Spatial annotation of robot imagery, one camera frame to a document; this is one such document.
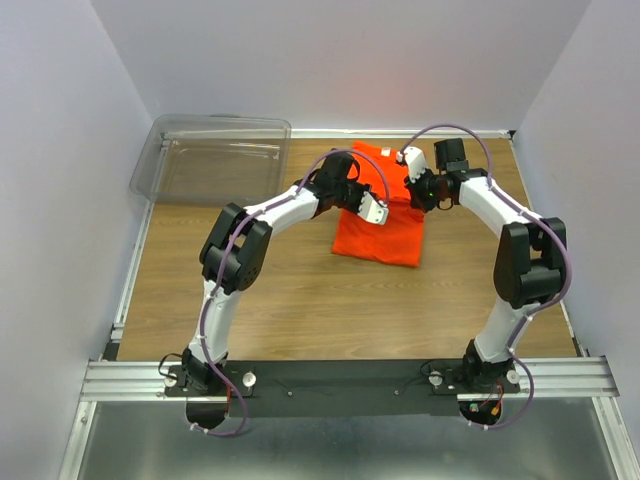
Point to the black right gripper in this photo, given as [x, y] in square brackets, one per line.
[416, 199]

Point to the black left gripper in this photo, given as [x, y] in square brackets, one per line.
[360, 192]

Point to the orange t shirt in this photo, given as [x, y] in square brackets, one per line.
[399, 240]

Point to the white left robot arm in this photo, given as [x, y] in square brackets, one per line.
[233, 254]

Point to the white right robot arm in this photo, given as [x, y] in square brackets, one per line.
[530, 269]

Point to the clear plastic bin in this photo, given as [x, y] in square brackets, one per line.
[212, 160]

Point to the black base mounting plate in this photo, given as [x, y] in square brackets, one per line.
[339, 388]

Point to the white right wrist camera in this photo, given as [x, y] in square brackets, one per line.
[414, 159]

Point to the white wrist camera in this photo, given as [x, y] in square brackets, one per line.
[371, 210]
[414, 159]

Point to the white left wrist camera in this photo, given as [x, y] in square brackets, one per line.
[371, 210]

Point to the aluminium frame rail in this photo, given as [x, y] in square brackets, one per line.
[115, 381]

